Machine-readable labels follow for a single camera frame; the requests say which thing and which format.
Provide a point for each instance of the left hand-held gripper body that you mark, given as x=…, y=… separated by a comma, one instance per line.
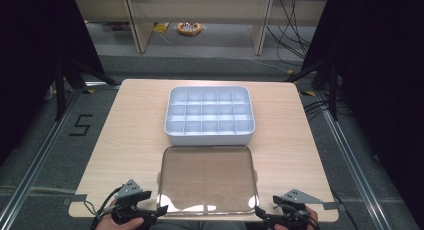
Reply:
x=128, y=190

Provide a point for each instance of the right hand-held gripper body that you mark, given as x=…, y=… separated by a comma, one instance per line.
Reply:
x=297, y=197

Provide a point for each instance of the clear plastic box lid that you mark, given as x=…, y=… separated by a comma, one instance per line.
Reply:
x=206, y=180

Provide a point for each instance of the person's right hand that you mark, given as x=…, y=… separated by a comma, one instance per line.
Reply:
x=312, y=218

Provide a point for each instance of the person's left hand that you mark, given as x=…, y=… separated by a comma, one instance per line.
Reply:
x=115, y=223

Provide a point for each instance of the grey tape strip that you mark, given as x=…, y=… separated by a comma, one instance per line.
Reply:
x=330, y=205
x=76, y=198

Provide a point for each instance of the white compartment storage box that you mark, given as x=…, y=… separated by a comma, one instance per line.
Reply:
x=210, y=115

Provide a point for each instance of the black metal stand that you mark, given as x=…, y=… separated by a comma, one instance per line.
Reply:
x=330, y=86
x=61, y=90

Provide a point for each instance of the black curtain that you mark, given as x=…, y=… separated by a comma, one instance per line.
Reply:
x=36, y=56
x=380, y=90

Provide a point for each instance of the light wooden shelf unit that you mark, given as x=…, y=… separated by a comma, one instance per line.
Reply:
x=200, y=10

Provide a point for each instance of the aluminium floor rail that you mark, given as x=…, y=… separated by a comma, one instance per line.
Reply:
x=36, y=153
x=355, y=166

